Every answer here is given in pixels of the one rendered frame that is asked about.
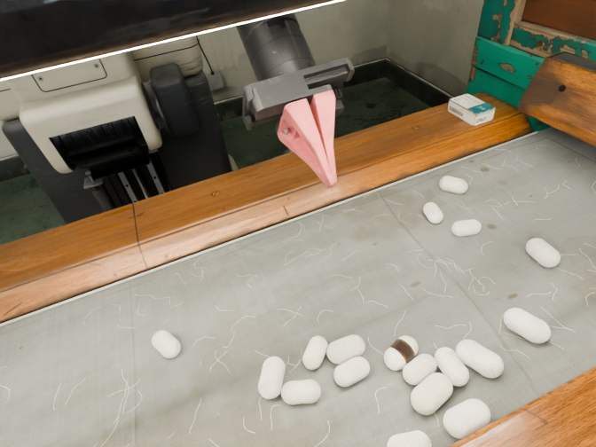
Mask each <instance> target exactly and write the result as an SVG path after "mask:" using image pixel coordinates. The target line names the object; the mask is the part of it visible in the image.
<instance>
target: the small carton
mask: <svg viewBox="0 0 596 447"><path fill-rule="evenodd" d="M495 109H496V107H494V106H491V105H489V104H487V103H485V102H483V101H481V100H480V99H478V98H475V97H473V96H471V95H469V94H468V93H467V94H464V95H461V96H458V97H455V98H450V99H449V105H448V112H450V113H452V114H454V115H456V116H458V117H459V118H460V119H462V120H463V121H465V122H468V123H469V124H471V125H473V126H476V125H479V124H482V123H484V122H488V121H491V120H493V116H494V113H495Z"/></svg>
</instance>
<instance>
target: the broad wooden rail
mask: <svg viewBox="0 0 596 447"><path fill-rule="evenodd" d="M471 96H473V97H475V98H478V99H480V100H481V101H483V102H485V103H487V104H489V105H491V106H494V107H496V109H495V113H494V116H493V120H491V121H488V122H484V123H482V124H479V125H476V126H473V125H471V124H469V123H468V122H465V121H463V120H462V119H460V118H459V117H458V116H456V115H454V114H452V113H450V112H448V105H449V102H448V103H445V104H442V105H439V106H435V107H432V108H429V109H426V110H423V111H420V112H417V113H415V114H410V115H406V116H404V117H401V118H398V119H395V120H393V121H390V122H384V123H382V124H379V125H376V126H373V127H371V128H367V129H362V130H359V131H357V132H354V133H351V134H348V135H345V136H342V137H337V138H335V139H334V140H333V149H334V158H335V166H336V174H337V183H336V184H335V186H333V187H330V188H327V187H326V186H325V184H324V183H323V182H322V181H321V179H320V178H319V177H318V175H317V174H316V173H315V172H314V171H313V169H312V168H311V167H310V166H309V165H308V164H307V163H306V162H305V161H304V160H302V159H301V158H300V157H299V156H298V155H296V154H295V153H294V152H292V153H288V154H284V155H281V156H279V157H276V158H273V159H270V160H267V161H262V162H259V163H256V164H254V165H251V166H248V167H245V168H242V169H237V170H234V171H232V172H229V173H226V174H223V175H220V176H215V177H212V178H209V179H207V180H204V181H200V182H198V183H195V184H190V185H187V186H185V187H182V188H178V189H175V190H173V191H170V192H165V193H163V194H159V195H156V196H153V197H151V198H148V199H145V200H141V201H137V202H134V203H131V204H129V205H126V206H123V207H120V208H115V209H112V210H109V211H106V212H104V213H101V214H98V215H94V216H90V217H87V218H84V219H82V220H79V221H76V222H72V223H68V224H65V225H62V226H60V227H57V228H53V229H50V230H48V231H43V232H40V233H37V234H35V235H31V236H28V237H25V238H23V239H18V240H15V241H12V242H9V243H6V244H3V245H1V246H0V324H2V323H4V322H7V321H10V320H12V319H15V318H19V317H21V316H24V315H27V314H29V313H32V312H34V311H37V310H41V309H44V308H46V307H49V306H51V305H54V304H56V303H59V302H63V301H66V300H68V299H71V298H74V297H76V296H79V295H81V294H86V293H88V292H90V291H93V290H96V289H99V288H101V287H103V286H108V285H111V284H113V283H115V282H118V281H121V280H124V279H126V278H130V277H133V276H136V275H137V274H140V273H143V272H146V271H149V270H152V269H155V268H158V267H161V266H162V265H165V264H168V263H172V262H174V261H177V260H180V259H183V258H185V257H187V256H190V255H195V254H197V253H199V252H202V251H205V250H207V249H210V248H212V247H217V246H219V245H222V244H224V243H227V242H230V241H232V240H235V239H239V238H241V237H244V236H247V235H249V234H252V233H254V232H257V231H261V230H264V229H266V228H269V227H271V226H274V225H276V224H281V223H283V222H286V221H288V220H291V219H294V218H296V217H299V216H303V215H306V214H308V213H310V212H313V211H316V210H319V209H321V208H325V207H328V206H331V205H333V204H335V203H338V202H341V201H344V200H347V199H350V198H353V197H356V196H357V195H360V194H363V193H366V192H369V191H372V190H375V189H378V188H380V187H382V186H385V185H388V184H392V183H394V182H397V181H400V180H403V179H405V178H407V177H410V176H414V175H417V174H419V173H422V172H425V171H427V170H430V169H434V168H437V167H439V166H442V165H444V164H447V163H449V162H452V161H456V160H459V159H461V158H464V157H467V156H469V155H472V154H474V153H479V152H481V151H483V150H486V149H489V148H491V147H494V146H496V145H501V144H504V143H506V142H508V141H511V140H514V139H516V138H518V137H523V136H526V135H528V134H530V133H533V130H532V128H531V126H530V123H529V119H528V117H527V115H526V114H523V113H521V112H518V111H517V110H518V108H517V107H515V106H512V105H510V104H508V103H506V102H504V101H502V100H500V99H498V98H495V97H493V96H491V95H490V94H488V93H486V92H484V91H482V92H479V93H476V94H474V95H471Z"/></svg>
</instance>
